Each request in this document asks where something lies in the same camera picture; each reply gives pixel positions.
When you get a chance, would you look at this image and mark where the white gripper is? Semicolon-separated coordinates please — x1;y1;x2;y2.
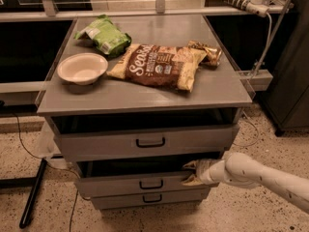
182;159;231;187

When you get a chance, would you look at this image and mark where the grey drawer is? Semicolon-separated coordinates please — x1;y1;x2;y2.
54;125;239;161
75;152;221;197
91;188;210;210

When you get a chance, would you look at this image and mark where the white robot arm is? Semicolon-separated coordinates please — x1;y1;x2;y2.
182;153;309;213

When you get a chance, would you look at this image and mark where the grey bottom drawer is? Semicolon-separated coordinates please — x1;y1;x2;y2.
91;188;210;210

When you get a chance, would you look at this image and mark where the grey drawer cabinet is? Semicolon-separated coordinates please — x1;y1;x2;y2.
36;14;254;211

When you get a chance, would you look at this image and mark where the grey top drawer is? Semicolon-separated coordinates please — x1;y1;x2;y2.
54;125;239;161

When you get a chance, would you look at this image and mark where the brown Sensible chips bag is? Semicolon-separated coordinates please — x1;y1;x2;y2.
106;43;208;93

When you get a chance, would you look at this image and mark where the dark cabinet at right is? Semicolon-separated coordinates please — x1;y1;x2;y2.
260;0;309;136

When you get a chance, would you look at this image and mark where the white bowl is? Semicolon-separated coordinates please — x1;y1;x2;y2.
57;53;108;85

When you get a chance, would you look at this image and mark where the green snack bag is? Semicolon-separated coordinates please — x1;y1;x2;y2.
74;14;131;58

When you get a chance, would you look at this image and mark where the black floor stand bar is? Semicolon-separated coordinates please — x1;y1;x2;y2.
0;159;47;229

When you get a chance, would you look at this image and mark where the white power strip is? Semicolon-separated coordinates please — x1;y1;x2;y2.
222;0;268;17

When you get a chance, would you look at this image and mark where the black floor cable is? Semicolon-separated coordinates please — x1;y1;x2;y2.
11;111;81;232

